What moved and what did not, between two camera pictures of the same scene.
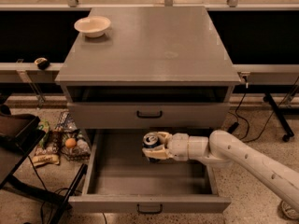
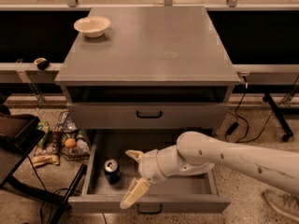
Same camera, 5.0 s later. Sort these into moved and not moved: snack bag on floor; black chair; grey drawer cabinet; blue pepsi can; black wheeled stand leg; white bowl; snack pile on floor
Moved: blue pepsi can
Not moved: white bowl; black chair; snack bag on floor; snack pile on floor; black wheeled stand leg; grey drawer cabinet
